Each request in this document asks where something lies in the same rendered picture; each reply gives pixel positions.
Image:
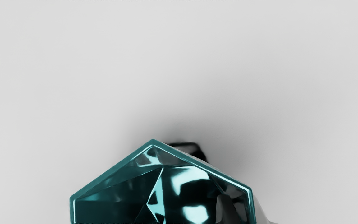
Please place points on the teal faceted mug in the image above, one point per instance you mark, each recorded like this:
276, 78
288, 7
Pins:
126, 186

